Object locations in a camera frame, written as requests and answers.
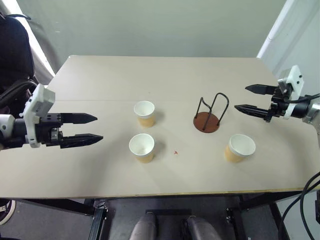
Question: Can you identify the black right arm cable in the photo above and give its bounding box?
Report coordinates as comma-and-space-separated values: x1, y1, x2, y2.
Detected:
283, 92, 320, 104

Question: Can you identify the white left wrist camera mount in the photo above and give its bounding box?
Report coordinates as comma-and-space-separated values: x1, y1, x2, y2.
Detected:
19, 83, 56, 149

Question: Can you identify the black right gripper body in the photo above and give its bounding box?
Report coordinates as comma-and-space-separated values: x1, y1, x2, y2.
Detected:
268, 86, 291, 118

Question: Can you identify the black table frame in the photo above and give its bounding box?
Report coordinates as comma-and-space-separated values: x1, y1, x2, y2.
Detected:
12, 193, 291, 240

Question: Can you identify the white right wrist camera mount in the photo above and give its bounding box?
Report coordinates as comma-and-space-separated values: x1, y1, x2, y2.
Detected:
277, 64, 306, 120

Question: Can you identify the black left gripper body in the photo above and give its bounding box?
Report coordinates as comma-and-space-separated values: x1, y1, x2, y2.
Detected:
35, 113, 64, 147

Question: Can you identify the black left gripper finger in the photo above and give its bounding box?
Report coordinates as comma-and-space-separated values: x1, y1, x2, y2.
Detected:
60, 133, 104, 150
60, 112, 98, 125

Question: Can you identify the brown cup holder wire stand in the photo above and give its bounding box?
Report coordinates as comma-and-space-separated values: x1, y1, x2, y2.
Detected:
193, 92, 230, 134

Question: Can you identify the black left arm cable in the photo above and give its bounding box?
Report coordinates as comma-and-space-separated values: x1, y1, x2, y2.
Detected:
0, 80, 38, 109

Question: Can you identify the black and white sneaker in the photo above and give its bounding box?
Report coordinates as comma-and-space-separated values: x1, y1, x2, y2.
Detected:
0, 199, 17, 226

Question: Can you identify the black cable bundle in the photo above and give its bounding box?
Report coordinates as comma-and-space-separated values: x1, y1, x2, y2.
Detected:
281, 170, 320, 240

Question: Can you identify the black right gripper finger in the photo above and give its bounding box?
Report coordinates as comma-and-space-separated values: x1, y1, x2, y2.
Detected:
234, 104, 274, 124
245, 84, 277, 96

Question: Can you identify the yellow paper cup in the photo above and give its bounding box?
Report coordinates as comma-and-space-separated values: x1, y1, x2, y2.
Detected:
133, 100, 156, 129
224, 133, 257, 164
128, 133, 155, 164

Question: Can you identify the dark rounded robot foot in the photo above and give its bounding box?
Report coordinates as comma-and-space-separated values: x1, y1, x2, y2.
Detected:
129, 214, 159, 240
184, 215, 223, 240

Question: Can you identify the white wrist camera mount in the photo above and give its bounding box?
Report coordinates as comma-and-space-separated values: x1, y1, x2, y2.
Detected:
277, 64, 306, 120
19, 83, 56, 149

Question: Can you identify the black office chair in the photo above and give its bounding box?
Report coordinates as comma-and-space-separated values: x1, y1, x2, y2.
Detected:
0, 4, 38, 113

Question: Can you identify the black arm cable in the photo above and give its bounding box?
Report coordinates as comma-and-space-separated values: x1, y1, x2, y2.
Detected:
0, 80, 38, 109
283, 92, 320, 104

